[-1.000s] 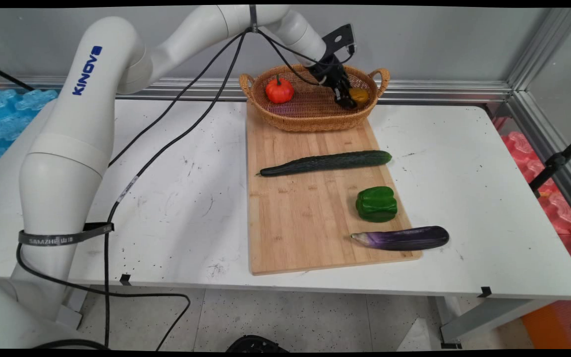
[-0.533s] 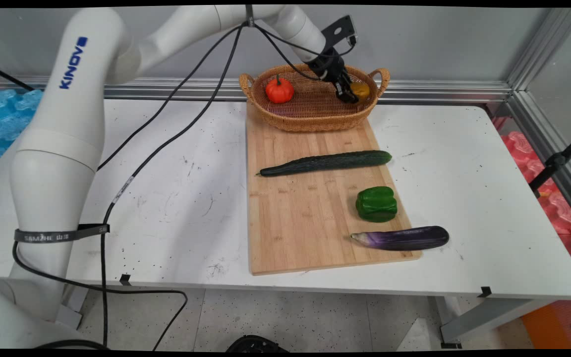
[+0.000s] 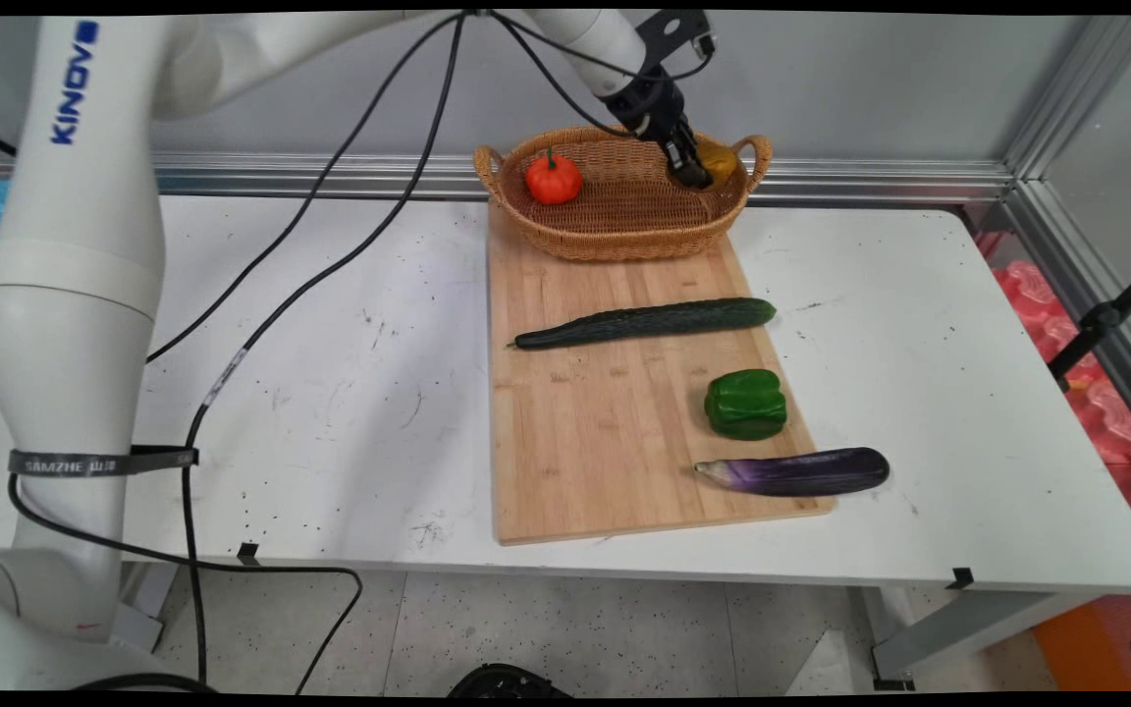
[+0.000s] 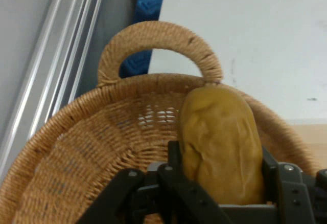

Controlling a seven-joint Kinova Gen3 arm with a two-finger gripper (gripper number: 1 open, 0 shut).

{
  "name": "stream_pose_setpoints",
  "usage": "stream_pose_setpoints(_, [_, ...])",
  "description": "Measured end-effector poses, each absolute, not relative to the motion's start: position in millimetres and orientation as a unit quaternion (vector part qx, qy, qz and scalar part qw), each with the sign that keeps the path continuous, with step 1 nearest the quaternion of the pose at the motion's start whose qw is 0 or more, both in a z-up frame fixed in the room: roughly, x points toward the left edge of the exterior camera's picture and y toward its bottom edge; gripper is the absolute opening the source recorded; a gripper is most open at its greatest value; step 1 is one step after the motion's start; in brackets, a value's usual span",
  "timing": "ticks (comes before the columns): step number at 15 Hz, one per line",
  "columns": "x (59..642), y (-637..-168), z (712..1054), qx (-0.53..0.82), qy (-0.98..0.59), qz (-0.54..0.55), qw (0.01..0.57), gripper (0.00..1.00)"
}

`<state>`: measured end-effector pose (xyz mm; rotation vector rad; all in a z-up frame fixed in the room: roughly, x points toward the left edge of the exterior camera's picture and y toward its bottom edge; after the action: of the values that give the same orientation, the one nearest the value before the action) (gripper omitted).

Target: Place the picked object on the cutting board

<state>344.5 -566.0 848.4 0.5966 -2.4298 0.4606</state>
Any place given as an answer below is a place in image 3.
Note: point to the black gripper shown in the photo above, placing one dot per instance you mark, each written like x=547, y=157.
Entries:
x=649, y=106

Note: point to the yellow toy vegetable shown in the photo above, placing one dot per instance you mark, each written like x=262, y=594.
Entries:
x=721, y=162

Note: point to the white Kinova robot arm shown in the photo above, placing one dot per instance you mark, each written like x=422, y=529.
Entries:
x=75, y=295

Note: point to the small orange pumpkin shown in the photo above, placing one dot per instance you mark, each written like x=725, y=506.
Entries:
x=553, y=179

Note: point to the long dark green cucumber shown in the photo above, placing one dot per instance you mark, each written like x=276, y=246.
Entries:
x=644, y=322

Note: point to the green bell pepper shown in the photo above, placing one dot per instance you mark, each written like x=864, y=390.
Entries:
x=745, y=405

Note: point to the bamboo cutting board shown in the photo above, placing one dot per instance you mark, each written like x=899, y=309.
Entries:
x=605, y=422

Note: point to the purple eggplant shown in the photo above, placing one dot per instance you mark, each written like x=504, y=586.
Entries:
x=801, y=471

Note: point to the black tripod stand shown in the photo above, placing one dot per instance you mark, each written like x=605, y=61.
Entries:
x=1101, y=316

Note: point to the red foam floor mat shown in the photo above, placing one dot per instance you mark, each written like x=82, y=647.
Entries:
x=1115, y=412

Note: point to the black table edge clip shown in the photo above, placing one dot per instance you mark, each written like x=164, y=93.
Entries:
x=961, y=578
x=247, y=554

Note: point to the grey table leg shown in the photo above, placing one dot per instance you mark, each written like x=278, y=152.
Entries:
x=968, y=628

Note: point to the round black floor object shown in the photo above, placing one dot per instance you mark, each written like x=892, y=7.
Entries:
x=507, y=682

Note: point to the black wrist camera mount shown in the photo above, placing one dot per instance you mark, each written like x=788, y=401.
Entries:
x=673, y=29

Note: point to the horizontal aluminium frame rail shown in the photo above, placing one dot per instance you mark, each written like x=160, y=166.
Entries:
x=870, y=182

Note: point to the slanted aluminium frame rail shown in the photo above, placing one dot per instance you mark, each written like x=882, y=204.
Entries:
x=1076, y=118

